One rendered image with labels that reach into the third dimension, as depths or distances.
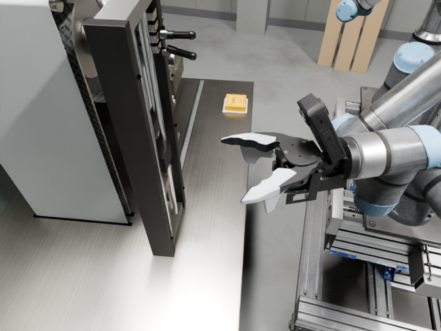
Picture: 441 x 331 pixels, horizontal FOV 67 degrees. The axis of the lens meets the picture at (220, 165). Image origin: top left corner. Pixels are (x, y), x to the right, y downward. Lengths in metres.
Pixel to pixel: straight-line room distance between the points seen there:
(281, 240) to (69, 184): 1.32
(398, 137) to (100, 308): 0.65
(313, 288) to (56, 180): 1.12
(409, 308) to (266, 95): 1.84
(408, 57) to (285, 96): 1.62
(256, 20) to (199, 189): 2.94
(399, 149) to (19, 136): 0.68
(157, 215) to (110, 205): 0.19
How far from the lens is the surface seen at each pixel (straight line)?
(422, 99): 0.73
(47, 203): 0.91
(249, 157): 0.59
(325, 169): 0.56
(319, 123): 0.48
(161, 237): 0.73
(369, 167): 0.56
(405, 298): 1.69
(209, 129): 1.08
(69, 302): 0.82
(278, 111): 2.67
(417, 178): 0.96
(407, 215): 1.05
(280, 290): 1.76
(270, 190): 0.46
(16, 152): 0.79
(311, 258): 1.61
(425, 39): 1.44
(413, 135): 0.61
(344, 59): 3.26
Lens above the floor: 1.61
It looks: 47 degrees down
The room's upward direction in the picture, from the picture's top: straight up
